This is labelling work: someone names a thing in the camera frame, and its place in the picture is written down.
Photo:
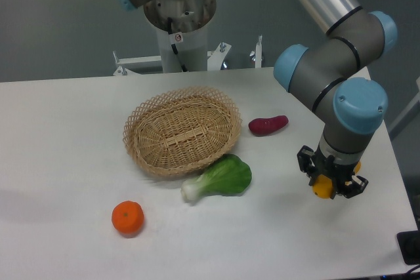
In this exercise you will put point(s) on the orange tangerine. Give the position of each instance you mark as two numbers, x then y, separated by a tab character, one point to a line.
128	217

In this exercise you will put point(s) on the black device at table edge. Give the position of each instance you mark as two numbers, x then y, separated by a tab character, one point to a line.
408	242

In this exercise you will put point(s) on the yellow mango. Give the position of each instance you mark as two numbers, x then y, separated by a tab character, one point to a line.
323	186

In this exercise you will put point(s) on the woven wicker basket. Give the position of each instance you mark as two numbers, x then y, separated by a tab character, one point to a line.
182	131

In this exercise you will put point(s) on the green bok choy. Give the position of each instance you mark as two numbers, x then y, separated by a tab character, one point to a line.
229	175

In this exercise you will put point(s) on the purple sweet potato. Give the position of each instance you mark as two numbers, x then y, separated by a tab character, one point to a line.
267	126

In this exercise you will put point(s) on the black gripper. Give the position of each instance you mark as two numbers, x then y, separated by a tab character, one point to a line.
314	164

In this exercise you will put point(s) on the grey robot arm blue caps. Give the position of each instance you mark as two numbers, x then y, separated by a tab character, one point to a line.
323	79

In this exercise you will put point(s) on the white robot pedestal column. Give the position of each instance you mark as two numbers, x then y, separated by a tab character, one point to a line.
183	51

